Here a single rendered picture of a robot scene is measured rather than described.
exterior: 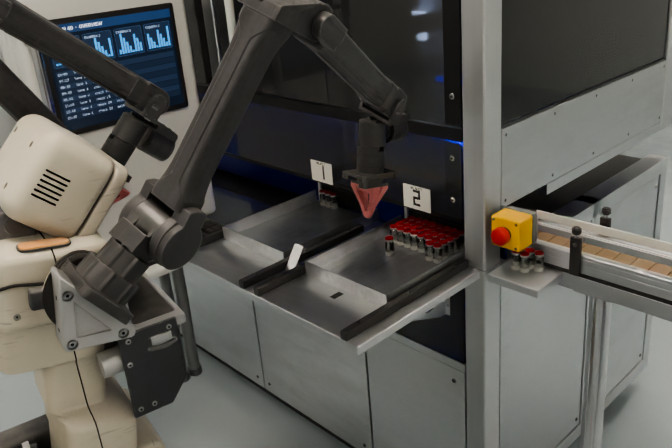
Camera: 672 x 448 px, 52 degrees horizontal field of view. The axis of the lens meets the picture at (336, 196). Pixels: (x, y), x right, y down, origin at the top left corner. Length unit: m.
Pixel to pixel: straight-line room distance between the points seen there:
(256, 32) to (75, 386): 0.68
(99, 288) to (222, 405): 1.78
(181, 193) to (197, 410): 1.82
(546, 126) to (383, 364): 0.81
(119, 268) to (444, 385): 1.09
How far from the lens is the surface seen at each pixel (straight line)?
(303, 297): 1.54
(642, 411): 2.71
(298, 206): 2.03
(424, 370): 1.90
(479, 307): 1.67
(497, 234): 1.50
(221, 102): 0.98
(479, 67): 1.46
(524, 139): 1.63
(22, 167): 1.11
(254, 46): 0.97
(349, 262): 1.67
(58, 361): 1.24
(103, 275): 1.00
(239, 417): 2.67
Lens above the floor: 1.63
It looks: 21 degrees down
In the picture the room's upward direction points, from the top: 5 degrees counter-clockwise
